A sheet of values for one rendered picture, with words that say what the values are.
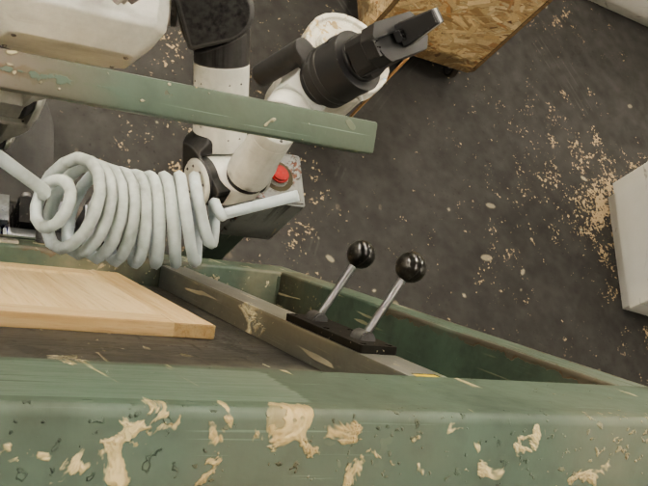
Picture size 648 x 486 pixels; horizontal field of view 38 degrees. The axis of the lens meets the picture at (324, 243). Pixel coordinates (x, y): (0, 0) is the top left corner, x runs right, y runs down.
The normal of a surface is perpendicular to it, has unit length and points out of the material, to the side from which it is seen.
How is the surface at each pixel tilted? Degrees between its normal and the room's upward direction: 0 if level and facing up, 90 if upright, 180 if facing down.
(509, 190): 0
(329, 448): 30
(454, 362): 90
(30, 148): 0
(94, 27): 68
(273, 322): 90
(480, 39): 90
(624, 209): 90
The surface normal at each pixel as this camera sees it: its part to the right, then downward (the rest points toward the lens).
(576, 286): 0.47, -0.40
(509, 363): -0.87, -0.11
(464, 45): 0.04, 0.90
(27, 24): 0.27, 0.70
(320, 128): 0.46, 0.11
